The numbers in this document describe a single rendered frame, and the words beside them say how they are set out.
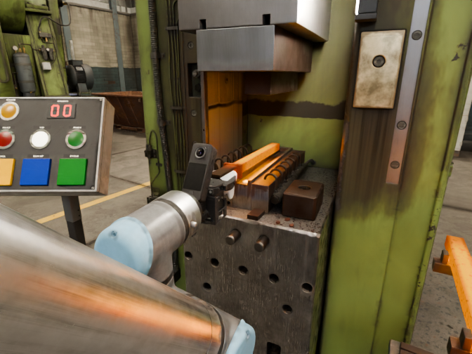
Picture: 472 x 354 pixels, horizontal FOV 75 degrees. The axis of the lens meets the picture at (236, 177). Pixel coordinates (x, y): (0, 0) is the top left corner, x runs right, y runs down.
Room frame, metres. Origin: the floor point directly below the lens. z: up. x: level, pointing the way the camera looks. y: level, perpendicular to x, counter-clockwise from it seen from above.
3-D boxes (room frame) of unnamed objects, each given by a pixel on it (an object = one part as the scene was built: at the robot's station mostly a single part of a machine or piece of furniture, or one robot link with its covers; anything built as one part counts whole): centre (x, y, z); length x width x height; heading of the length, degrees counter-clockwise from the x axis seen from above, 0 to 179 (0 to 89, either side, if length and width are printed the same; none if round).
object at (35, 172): (0.81, 0.55, 1.01); 0.07 x 0.05 x 0.07; 90
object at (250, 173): (0.96, -0.10, 0.99); 0.42 x 0.05 x 0.01; 156
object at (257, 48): (0.97, -0.08, 1.32); 0.42 x 0.20 x 0.10; 156
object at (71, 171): (0.81, 0.45, 1.01); 0.07 x 0.05 x 0.07; 90
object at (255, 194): (0.97, -0.08, 0.96); 0.42 x 0.20 x 0.09; 156
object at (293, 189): (0.76, -0.18, 0.95); 0.12 x 0.08 x 0.06; 156
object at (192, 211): (0.50, 0.11, 1.02); 0.10 x 0.05 x 0.09; 65
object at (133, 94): (7.58, 2.37, 0.43); 1.89 x 1.20 x 0.85; 56
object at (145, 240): (0.42, 0.14, 1.01); 0.12 x 0.09 x 0.10; 155
